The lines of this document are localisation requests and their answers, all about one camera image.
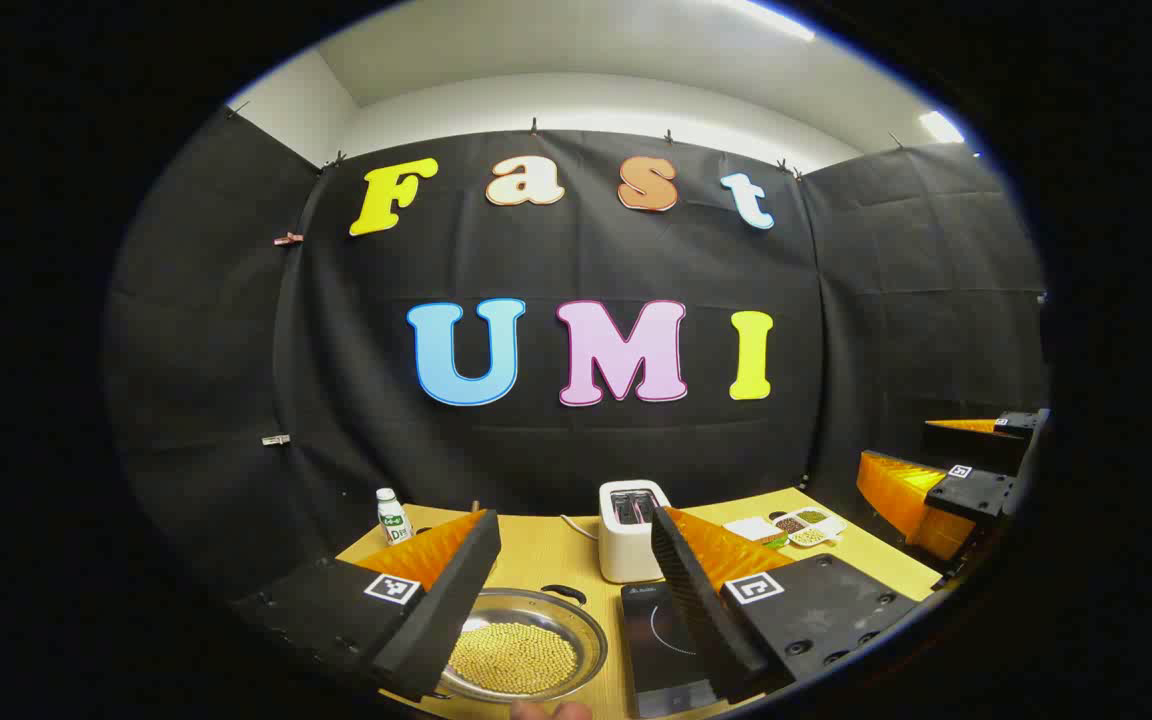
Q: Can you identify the ceiling light panel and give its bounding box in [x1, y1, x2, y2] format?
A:
[919, 110, 967, 146]

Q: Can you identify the white divided dish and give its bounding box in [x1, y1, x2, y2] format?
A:
[771, 508, 847, 548]

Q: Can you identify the white toaster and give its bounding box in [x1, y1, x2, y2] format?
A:
[598, 480, 672, 584]

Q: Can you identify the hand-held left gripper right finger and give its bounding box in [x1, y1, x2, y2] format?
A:
[649, 505, 922, 706]

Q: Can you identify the pile of yellow soybeans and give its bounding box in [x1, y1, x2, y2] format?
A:
[448, 622, 579, 696]

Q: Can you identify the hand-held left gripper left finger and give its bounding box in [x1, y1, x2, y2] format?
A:
[231, 508, 502, 703]

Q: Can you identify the black induction cooktop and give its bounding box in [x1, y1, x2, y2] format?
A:
[621, 582, 722, 719]

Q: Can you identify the steel pot with black handles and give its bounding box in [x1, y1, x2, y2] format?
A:
[441, 585, 609, 703]

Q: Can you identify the white drink bottle green label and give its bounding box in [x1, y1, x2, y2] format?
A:
[376, 488, 414, 546]

